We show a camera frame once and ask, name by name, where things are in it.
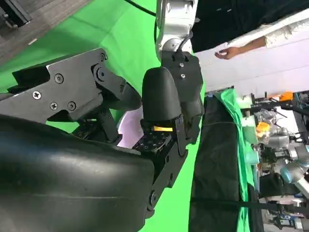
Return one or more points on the person's hand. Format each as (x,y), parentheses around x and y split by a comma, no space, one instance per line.
(228,52)

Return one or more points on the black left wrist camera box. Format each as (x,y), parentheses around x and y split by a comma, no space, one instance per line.
(187,77)

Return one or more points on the bagged orange toy bread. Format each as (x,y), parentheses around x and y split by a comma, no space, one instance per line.
(262,127)

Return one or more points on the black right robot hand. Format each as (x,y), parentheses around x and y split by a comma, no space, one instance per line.
(60,169)

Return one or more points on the black equipment on floor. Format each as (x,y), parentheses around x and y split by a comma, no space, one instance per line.
(14,9)

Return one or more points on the orange box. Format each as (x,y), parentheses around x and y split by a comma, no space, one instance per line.
(286,96)

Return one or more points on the green cloth on background table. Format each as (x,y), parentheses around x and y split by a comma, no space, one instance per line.
(237,113)

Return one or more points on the black table drape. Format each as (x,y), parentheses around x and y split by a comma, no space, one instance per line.
(217,164)

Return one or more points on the lilac plate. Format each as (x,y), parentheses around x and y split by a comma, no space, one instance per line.
(130,125)

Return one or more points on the person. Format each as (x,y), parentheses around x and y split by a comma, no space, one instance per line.
(241,19)

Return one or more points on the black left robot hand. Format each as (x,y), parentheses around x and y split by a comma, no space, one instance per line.
(192,108)

